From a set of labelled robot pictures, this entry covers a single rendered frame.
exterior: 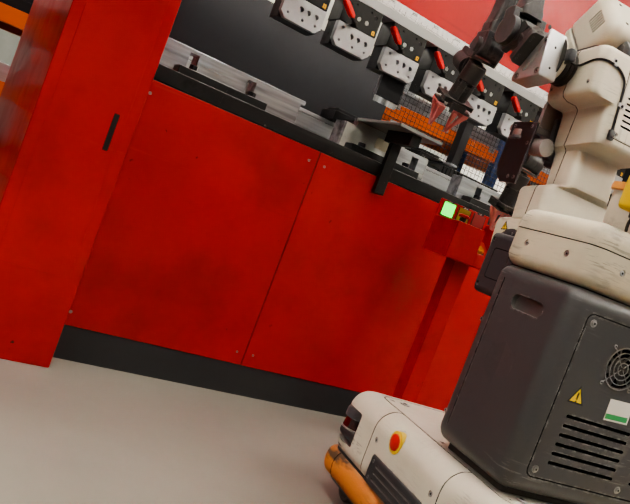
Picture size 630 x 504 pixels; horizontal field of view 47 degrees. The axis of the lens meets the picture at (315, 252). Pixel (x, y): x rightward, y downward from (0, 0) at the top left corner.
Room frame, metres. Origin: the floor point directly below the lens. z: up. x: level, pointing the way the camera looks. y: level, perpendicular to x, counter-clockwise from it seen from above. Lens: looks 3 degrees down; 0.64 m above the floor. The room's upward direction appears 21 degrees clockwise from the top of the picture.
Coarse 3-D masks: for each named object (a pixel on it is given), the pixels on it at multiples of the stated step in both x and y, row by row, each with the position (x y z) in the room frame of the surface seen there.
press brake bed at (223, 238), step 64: (192, 128) 2.09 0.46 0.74; (256, 128) 2.19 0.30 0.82; (128, 192) 2.04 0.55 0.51; (192, 192) 2.13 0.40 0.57; (256, 192) 2.23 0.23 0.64; (320, 192) 2.34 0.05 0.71; (384, 192) 2.46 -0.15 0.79; (128, 256) 2.07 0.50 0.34; (192, 256) 2.17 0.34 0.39; (256, 256) 2.27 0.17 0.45; (320, 256) 2.38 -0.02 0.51; (384, 256) 2.51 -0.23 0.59; (128, 320) 2.10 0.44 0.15; (192, 320) 2.20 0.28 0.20; (256, 320) 2.31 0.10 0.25; (320, 320) 2.43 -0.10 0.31; (384, 320) 2.56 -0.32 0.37; (448, 320) 2.71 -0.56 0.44; (192, 384) 2.25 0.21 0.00; (256, 384) 2.36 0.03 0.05; (320, 384) 2.48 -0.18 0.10; (384, 384) 2.62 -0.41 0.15; (448, 384) 2.77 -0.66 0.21
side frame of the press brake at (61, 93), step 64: (64, 0) 1.90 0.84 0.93; (128, 0) 1.85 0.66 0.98; (64, 64) 1.80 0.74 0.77; (128, 64) 1.88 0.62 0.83; (0, 128) 2.23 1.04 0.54; (64, 128) 1.83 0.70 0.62; (128, 128) 1.91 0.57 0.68; (0, 192) 1.84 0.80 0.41; (64, 192) 1.86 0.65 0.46; (0, 256) 1.81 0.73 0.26; (64, 256) 1.88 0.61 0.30; (0, 320) 1.83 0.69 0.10; (64, 320) 1.91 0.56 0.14
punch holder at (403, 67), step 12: (384, 24) 2.53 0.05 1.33; (396, 24) 2.49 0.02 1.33; (384, 36) 2.51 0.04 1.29; (408, 36) 2.52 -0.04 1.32; (420, 36) 2.54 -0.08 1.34; (384, 48) 2.49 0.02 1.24; (396, 48) 2.50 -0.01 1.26; (408, 48) 2.53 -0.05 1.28; (420, 48) 2.55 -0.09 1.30; (372, 60) 2.53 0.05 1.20; (384, 60) 2.49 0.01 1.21; (396, 60) 2.53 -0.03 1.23; (408, 60) 2.53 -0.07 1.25; (384, 72) 2.51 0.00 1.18; (396, 72) 2.52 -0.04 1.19; (408, 72) 2.54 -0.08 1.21
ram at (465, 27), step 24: (360, 0) 2.41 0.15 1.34; (408, 0) 2.49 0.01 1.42; (432, 0) 2.54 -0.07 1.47; (456, 0) 2.59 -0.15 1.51; (480, 0) 2.64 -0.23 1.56; (552, 0) 2.80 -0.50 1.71; (576, 0) 2.86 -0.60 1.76; (624, 0) 2.98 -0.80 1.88; (408, 24) 2.51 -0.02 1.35; (456, 24) 2.61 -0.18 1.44; (480, 24) 2.66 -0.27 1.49; (552, 24) 2.82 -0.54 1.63; (456, 48) 2.63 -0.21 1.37; (528, 96) 2.83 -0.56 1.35
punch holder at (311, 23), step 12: (276, 0) 2.34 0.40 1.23; (288, 0) 2.28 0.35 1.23; (300, 0) 2.30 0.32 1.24; (312, 0) 2.32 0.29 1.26; (324, 0) 2.34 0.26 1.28; (276, 12) 2.31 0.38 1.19; (288, 12) 2.29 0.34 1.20; (300, 12) 2.31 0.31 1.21; (312, 12) 2.33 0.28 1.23; (324, 12) 2.35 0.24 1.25; (288, 24) 2.35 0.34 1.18; (300, 24) 2.31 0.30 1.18; (312, 24) 2.33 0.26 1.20
